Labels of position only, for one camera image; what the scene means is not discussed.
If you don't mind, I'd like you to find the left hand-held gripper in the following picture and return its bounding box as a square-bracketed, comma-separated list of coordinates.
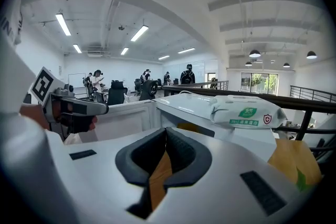
[28, 66, 110, 141]

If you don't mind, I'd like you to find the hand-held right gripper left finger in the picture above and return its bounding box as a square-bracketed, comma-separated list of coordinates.
[115, 127, 167, 220]

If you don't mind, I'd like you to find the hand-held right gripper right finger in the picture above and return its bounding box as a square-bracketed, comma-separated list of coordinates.
[163, 127, 213, 188]

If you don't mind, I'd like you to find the white microwave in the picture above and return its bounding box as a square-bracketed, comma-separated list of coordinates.
[78, 92, 278, 162]

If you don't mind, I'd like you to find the person's left forearm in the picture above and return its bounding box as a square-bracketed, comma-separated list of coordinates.
[19, 104, 51, 130]

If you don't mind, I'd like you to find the person's left hand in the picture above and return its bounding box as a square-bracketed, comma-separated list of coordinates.
[89, 115, 99, 131]

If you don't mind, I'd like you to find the black office chair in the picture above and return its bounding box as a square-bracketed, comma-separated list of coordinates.
[107, 80, 129, 106]
[134, 78, 142, 97]
[139, 80, 159, 102]

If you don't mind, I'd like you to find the white whiteboard on stand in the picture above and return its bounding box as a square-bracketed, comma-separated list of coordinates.
[68, 72, 87, 89]

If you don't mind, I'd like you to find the white wet wipes packet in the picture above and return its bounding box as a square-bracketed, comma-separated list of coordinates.
[209, 94, 288, 130]

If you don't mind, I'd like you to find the group of ceiling tube lights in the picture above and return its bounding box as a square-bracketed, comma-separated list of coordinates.
[55, 13, 196, 61]

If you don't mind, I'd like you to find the large glass window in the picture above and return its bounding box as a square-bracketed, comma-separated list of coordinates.
[240, 72, 279, 95]

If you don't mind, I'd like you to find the black metal railing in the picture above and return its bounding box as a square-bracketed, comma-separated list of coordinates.
[162, 80, 336, 142]

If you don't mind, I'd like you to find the person's white shirt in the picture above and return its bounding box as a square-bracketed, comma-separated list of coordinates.
[0, 0, 37, 113]

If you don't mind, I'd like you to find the thin white cable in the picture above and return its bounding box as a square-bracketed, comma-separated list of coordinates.
[178, 90, 219, 99]

